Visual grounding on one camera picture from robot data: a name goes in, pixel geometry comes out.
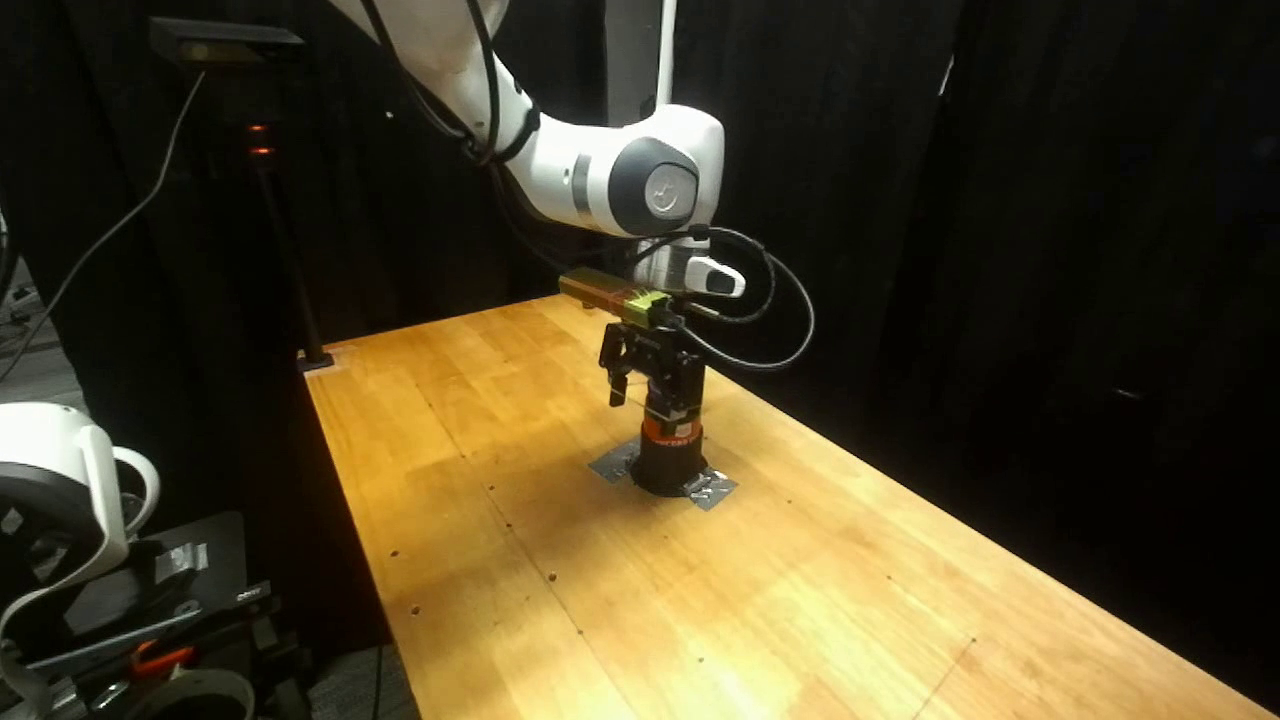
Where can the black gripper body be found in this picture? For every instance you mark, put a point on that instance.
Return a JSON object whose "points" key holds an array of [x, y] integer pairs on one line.
{"points": [[662, 358]]}

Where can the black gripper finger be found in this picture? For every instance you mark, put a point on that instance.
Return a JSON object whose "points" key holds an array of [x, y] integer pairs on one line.
{"points": [[618, 387]]}

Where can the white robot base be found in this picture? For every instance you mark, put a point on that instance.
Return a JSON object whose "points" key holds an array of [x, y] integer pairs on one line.
{"points": [[75, 489]]}

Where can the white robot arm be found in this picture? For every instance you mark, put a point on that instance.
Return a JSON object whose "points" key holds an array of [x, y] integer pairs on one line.
{"points": [[645, 180]]}

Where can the grey tape strip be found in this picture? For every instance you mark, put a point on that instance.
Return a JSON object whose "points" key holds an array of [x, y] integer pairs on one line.
{"points": [[666, 474]]}

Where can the black tripod stand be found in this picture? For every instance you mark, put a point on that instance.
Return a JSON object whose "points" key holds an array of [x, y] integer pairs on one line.
{"points": [[266, 153]]}

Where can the white vertical pole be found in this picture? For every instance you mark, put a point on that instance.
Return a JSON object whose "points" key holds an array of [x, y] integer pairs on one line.
{"points": [[666, 54]]}

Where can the black equipment cart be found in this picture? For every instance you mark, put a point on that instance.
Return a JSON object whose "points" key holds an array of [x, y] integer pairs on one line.
{"points": [[181, 628]]}

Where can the black camera on stand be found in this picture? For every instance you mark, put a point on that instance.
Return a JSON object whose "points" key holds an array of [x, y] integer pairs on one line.
{"points": [[223, 43]]}

